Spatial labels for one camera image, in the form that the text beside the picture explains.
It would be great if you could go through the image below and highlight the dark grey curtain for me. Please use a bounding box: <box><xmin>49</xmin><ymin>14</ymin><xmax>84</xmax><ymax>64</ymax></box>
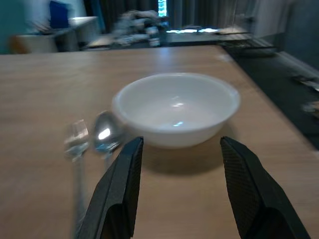
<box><xmin>84</xmin><ymin>0</ymin><xmax>252</xmax><ymax>28</ymax></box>

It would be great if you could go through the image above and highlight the silver metal fork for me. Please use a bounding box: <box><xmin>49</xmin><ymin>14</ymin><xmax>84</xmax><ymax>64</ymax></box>
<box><xmin>63</xmin><ymin>119</ymin><xmax>90</xmax><ymax>237</ymax></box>

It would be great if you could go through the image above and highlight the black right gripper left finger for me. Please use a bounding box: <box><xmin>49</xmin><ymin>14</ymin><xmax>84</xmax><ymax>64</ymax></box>
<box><xmin>74</xmin><ymin>136</ymin><xmax>145</xmax><ymax>239</ymax></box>

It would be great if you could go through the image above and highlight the blue box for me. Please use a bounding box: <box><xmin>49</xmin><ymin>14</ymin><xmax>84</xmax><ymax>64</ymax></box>
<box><xmin>49</xmin><ymin>0</ymin><xmax>69</xmax><ymax>29</ymax></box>

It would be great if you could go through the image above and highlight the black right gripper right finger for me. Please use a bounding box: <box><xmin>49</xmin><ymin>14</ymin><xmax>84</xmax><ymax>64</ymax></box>
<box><xmin>220</xmin><ymin>135</ymin><xmax>312</xmax><ymax>239</ymax></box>

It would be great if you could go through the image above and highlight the white ceramic bowl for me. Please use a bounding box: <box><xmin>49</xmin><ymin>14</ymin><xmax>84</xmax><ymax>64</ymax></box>
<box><xmin>111</xmin><ymin>72</ymin><xmax>242</xmax><ymax>149</ymax></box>

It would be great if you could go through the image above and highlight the white desk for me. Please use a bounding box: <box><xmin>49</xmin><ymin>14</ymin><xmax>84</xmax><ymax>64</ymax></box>
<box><xmin>9</xmin><ymin>27</ymin><xmax>77</xmax><ymax>54</ymax></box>

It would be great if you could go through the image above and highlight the white cabinet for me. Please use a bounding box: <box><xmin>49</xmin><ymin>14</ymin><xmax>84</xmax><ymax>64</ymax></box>
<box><xmin>68</xmin><ymin>16</ymin><xmax>101</xmax><ymax>50</ymax></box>

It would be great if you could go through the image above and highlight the silver metal spoon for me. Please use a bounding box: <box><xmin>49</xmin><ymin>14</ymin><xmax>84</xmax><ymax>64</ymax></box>
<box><xmin>92</xmin><ymin>111</ymin><xmax>125</xmax><ymax>172</ymax></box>

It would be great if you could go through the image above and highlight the pile of cluttered items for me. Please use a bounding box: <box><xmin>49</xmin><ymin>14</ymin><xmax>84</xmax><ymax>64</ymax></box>
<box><xmin>112</xmin><ymin>9</ymin><xmax>170</xmax><ymax>48</ymax></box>

